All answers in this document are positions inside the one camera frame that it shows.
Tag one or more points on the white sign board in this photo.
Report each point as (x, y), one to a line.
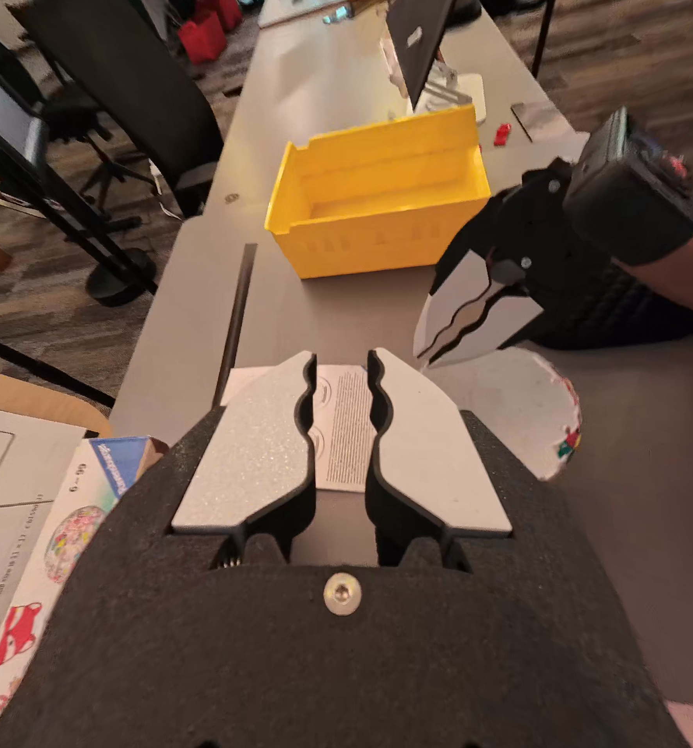
(8, 467)

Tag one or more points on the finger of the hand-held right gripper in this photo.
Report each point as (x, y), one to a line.
(498, 324)
(457, 298)

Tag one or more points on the colourful puzzle ball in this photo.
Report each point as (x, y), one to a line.
(510, 409)

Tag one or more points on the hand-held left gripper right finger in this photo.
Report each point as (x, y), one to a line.
(434, 461)

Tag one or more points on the black office chair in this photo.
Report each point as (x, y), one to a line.
(130, 87)

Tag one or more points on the person's right forearm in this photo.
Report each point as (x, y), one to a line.
(685, 280)

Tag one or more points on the colourful puzzle box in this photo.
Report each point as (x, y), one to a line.
(19, 613)

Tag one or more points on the folded instruction leaflet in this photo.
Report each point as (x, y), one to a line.
(346, 432)

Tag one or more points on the black quilted pad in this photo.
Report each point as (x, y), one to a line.
(627, 315)

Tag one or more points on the red bag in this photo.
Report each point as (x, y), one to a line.
(229, 11)
(203, 38)

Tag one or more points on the black metal leg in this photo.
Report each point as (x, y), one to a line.
(43, 368)
(119, 274)

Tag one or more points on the yellow plastic bin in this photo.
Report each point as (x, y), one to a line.
(381, 193)

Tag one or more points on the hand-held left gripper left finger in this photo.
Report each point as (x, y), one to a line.
(247, 450)

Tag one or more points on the tilted black monitor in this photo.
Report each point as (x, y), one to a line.
(416, 41)

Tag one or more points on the small orange object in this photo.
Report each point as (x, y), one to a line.
(503, 134)

